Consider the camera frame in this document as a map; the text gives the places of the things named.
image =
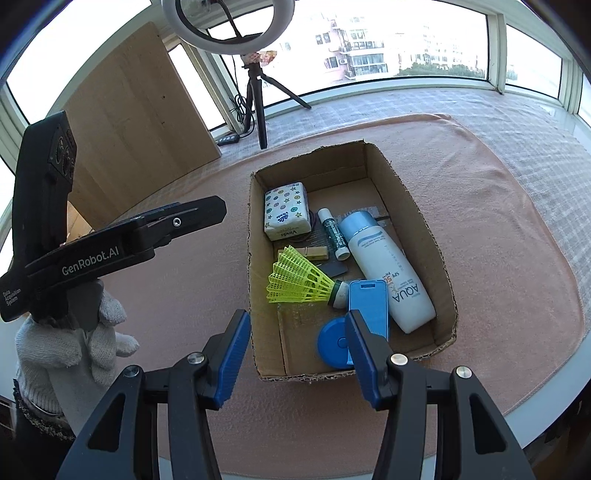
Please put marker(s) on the large wooden board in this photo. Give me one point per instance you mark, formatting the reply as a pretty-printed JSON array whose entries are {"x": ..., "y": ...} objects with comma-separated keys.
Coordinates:
[{"x": 138, "y": 120}]

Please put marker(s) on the pine wood panel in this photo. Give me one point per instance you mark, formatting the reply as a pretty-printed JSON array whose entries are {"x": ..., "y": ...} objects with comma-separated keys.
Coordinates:
[{"x": 78, "y": 224}]

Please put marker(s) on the blue phone stand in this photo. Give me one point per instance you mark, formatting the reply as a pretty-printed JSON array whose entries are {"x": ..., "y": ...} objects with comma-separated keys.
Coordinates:
[{"x": 369, "y": 304}]

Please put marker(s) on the blue round case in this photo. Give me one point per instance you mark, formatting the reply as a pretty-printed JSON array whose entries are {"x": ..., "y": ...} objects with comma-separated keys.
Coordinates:
[{"x": 332, "y": 344}]

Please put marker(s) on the printed tissue pack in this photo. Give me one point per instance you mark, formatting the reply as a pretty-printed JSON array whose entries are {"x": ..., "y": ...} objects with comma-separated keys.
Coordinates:
[{"x": 286, "y": 210}]

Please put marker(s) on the yellow shuttlecock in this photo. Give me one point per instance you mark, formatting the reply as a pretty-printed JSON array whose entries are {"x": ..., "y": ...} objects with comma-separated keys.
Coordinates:
[{"x": 300, "y": 281}]

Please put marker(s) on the wooden clothespin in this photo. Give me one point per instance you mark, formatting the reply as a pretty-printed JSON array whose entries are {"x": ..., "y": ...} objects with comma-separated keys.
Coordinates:
[{"x": 311, "y": 252}]

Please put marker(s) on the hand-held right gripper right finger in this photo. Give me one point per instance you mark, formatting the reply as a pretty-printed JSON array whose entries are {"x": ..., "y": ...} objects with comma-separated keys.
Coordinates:
[{"x": 364, "y": 364}]

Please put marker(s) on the pink patterned wrapper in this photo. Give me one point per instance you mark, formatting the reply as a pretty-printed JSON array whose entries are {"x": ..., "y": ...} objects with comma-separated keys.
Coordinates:
[{"x": 261, "y": 57}]

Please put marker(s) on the green lip balm stick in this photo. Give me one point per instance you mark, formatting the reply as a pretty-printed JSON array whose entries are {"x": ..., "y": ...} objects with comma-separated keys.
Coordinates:
[{"x": 333, "y": 233}]

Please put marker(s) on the white window frame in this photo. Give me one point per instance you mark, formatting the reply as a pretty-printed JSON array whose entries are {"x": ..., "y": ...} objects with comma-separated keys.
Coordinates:
[{"x": 496, "y": 50}]

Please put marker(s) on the black gooseneck phone holder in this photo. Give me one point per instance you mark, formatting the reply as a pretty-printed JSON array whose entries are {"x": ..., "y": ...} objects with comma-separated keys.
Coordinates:
[{"x": 232, "y": 23}]

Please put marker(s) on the pink blanket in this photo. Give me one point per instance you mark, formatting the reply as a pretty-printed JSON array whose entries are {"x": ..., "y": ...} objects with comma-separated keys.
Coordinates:
[{"x": 498, "y": 258}]

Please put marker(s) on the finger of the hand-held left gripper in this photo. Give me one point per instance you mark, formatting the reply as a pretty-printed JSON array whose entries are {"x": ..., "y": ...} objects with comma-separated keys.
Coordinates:
[
  {"x": 194, "y": 214},
  {"x": 159, "y": 211}
]

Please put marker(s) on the white sunscreen bottle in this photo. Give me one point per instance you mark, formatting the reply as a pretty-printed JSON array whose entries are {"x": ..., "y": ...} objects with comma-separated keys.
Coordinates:
[{"x": 388, "y": 272}]

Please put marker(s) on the white checkered cloth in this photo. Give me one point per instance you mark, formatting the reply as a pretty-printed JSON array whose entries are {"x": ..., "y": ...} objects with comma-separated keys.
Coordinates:
[{"x": 531, "y": 134}]

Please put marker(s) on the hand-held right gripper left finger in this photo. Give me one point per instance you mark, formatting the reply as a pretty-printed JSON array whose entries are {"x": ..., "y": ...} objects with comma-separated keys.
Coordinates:
[{"x": 231, "y": 364}]

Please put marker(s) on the person's left hand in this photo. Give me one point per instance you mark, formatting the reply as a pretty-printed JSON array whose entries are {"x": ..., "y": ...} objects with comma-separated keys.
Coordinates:
[{"x": 55, "y": 355}]

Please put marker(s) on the cardboard box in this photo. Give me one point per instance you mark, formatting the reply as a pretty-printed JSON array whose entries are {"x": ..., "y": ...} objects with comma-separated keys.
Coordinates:
[{"x": 415, "y": 221}]

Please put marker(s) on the person's left forearm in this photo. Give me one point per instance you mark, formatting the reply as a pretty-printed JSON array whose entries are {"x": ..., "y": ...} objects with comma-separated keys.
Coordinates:
[{"x": 37, "y": 422}]

